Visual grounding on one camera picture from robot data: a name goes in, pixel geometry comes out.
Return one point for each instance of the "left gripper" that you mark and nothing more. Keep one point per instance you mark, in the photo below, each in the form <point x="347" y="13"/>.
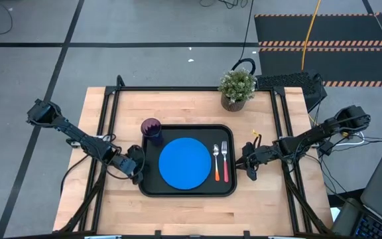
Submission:
<point x="124" y="165"/>

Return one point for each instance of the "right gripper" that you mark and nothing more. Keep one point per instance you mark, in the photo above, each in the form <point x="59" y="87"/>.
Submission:
<point x="264" y="155"/>

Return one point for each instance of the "purple faceted plastic cup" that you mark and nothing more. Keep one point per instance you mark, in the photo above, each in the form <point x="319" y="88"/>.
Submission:
<point x="151" y="127"/>

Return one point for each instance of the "blue round plate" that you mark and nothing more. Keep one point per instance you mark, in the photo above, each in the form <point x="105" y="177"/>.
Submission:
<point x="184" y="164"/>

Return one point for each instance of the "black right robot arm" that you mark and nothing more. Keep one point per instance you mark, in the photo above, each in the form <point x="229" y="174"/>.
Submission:
<point x="310" y="136"/>

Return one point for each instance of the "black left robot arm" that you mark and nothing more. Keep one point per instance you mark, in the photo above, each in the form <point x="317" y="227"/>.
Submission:
<point x="78" y="137"/>

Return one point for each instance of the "black rectangular tray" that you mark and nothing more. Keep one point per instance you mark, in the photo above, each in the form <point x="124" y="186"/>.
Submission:
<point x="151" y="186"/>

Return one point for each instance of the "small plant in ribbed pot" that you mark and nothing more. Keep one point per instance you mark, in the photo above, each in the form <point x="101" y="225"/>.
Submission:
<point x="237" y="86"/>

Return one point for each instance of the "black keyboard blue backlight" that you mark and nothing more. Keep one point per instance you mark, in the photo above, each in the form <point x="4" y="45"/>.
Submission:
<point x="370" y="229"/>

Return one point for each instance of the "black mat with orange stripes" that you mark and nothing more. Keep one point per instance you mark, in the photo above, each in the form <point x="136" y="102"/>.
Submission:
<point x="343" y="30"/>

